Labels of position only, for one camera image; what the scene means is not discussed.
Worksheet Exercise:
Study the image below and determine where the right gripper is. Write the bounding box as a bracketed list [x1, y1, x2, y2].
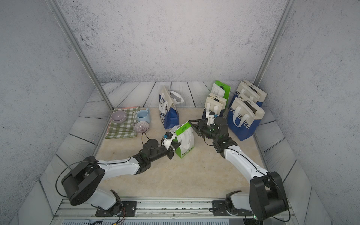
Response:
[189, 119, 220, 143]

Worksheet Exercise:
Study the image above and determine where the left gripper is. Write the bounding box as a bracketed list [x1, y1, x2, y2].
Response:
[148, 142, 182, 165]

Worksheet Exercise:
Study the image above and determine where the green white bag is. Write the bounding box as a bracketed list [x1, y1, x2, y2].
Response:
[211, 80, 231, 101]
[170, 121, 195, 158]

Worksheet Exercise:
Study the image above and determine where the navy beige bag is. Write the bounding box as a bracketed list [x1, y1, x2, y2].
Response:
[202, 93, 227, 119]

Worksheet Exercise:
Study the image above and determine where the blue beige takeout bag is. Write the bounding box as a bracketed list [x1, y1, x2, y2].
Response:
[229, 80, 267, 107]

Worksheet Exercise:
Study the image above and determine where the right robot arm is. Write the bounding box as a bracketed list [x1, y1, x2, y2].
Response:
[189, 117, 290, 221]

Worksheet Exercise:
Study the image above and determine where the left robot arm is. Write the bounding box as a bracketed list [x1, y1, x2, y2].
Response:
[61, 139, 181, 214]

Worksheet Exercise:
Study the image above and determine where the pink patterned bowl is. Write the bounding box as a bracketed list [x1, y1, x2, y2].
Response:
[134, 121, 150, 134]

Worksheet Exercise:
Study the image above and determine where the blue mug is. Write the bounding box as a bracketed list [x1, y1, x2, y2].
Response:
[136, 108, 152, 124]

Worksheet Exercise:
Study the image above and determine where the green checkered cloth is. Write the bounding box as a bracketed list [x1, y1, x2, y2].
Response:
[105, 106, 140, 139]

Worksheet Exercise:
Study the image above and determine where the purple bowl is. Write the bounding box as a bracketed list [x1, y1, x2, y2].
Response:
[111, 110, 127, 124]

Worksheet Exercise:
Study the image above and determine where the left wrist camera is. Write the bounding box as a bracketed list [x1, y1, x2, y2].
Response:
[161, 131, 176, 150]

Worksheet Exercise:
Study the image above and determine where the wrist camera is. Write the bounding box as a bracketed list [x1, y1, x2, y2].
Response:
[161, 131, 176, 150]
[205, 111, 218, 126]

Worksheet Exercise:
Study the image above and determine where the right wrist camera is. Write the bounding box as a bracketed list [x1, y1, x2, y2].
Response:
[205, 111, 218, 126]

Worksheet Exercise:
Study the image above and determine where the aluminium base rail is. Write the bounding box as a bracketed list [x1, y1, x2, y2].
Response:
[51, 197, 304, 225]

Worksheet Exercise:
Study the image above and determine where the right aluminium frame post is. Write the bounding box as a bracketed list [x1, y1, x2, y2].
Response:
[254, 0, 296, 86]

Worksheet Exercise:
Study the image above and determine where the aluminium frame post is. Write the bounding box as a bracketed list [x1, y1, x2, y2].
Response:
[254, 0, 296, 86]
[46, 0, 114, 111]

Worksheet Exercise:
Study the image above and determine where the left aluminium frame post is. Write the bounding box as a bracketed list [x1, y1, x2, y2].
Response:
[46, 0, 114, 111]

